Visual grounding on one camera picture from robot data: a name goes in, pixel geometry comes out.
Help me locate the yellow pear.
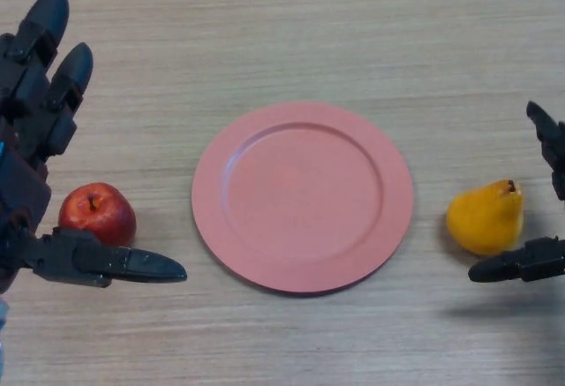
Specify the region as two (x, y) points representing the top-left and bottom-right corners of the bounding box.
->
(445, 178), (525, 257)

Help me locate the pink round plate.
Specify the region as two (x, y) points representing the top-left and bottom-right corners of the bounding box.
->
(191, 102), (415, 295)

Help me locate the red apple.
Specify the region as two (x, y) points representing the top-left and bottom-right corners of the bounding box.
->
(57, 182), (138, 248)

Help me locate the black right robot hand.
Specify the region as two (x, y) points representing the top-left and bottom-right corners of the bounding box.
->
(467, 101), (565, 284)

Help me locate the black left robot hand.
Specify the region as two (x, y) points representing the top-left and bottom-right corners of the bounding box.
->
(0, 0), (188, 295)

